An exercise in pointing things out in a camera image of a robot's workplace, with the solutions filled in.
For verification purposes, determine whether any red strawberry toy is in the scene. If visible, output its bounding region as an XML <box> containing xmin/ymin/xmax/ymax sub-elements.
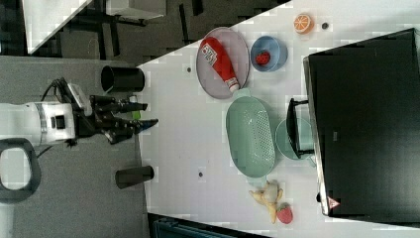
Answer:
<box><xmin>276</xmin><ymin>202</ymin><xmax>293</xmax><ymax>224</ymax></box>

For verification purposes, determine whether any white background table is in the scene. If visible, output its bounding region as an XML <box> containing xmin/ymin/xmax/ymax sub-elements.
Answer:
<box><xmin>21</xmin><ymin>0</ymin><xmax>93</xmax><ymax>55</ymax></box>

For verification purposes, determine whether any blue bowl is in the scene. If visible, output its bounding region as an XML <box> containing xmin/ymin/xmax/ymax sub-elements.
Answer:
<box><xmin>251</xmin><ymin>36</ymin><xmax>288</xmax><ymax>72</ymax></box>

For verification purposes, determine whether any small black cylinder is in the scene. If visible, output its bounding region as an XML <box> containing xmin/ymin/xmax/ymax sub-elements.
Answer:
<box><xmin>115</xmin><ymin>166</ymin><xmax>155</xmax><ymax>189</ymax></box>

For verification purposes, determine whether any peeled banana toy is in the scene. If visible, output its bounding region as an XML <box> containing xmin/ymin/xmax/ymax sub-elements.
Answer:
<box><xmin>249</xmin><ymin>181</ymin><xmax>283</xmax><ymax>224</ymax></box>

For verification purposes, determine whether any orange slice toy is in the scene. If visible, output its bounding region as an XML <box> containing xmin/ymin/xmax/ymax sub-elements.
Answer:
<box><xmin>293</xmin><ymin>14</ymin><xmax>314</xmax><ymax>35</ymax></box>

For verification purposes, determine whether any black toaster oven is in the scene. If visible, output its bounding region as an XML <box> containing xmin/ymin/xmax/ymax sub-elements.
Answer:
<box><xmin>303</xmin><ymin>28</ymin><xmax>420</xmax><ymax>227</ymax></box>

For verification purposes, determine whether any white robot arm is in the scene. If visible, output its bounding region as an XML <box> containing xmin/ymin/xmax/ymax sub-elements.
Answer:
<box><xmin>1</xmin><ymin>78</ymin><xmax>158</xmax><ymax>147</ymax></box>

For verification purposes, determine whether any blue crate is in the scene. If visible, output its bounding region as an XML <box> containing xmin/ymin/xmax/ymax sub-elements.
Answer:
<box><xmin>152</xmin><ymin>218</ymin><xmax>265</xmax><ymax>238</ymax></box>

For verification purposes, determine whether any green bottle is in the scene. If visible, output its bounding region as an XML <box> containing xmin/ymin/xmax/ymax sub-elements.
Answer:
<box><xmin>129</xmin><ymin>95</ymin><xmax>141</xmax><ymax>120</ymax></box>

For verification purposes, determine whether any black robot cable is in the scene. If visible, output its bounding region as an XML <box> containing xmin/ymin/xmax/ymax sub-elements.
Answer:
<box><xmin>35</xmin><ymin>77</ymin><xmax>72</xmax><ymax>159</ymax></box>

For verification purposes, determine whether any mint green oval strainer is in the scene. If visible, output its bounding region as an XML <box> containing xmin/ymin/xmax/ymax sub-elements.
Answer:
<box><xmin>226</xmin><ymin>88</ymin><xmax>276</xmax><ymax>180</ymax></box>

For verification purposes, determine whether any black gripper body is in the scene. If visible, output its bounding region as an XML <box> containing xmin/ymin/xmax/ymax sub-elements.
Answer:
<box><xmin>67</xmin><ymin>83</ymin><xmax>102</xmax><ymax>145</ymax></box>

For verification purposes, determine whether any large black cylinder cup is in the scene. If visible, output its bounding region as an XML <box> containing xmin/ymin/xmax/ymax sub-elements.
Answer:
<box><xmin>101</xmin><ymin>65</ymin><xmax>145</xmax><ymax>92</ymax></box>

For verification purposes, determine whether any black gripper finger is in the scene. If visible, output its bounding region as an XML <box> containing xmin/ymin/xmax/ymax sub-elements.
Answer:
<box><xmin>113</xmin><ymin>102</ymin><xmax>148</xmax><ymax>113</ymax></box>
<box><xmin>115</xmin><ymin>119</ymin><xmax>158</xmax><ymax>136</ymax></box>

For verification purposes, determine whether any red strawberry in bowl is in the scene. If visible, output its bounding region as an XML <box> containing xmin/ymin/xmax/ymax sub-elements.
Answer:
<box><xmin>255</xmin><ymin>51</ymin><xmax>270</xmax><ymax>65</ymax></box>

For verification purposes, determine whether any grey round plate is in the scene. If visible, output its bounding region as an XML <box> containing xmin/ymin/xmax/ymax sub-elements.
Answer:
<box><xmin>196</xmin><ymin>27</ymin><xmax>250</xmax><ymax>99</ymax></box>

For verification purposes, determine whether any red ketchup bottle toy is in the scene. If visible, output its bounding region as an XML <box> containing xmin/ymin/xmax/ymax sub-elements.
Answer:
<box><xmin>199</xmin><ymin>37</ymin><xmax>240</xmax><ymax>92</ymax></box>

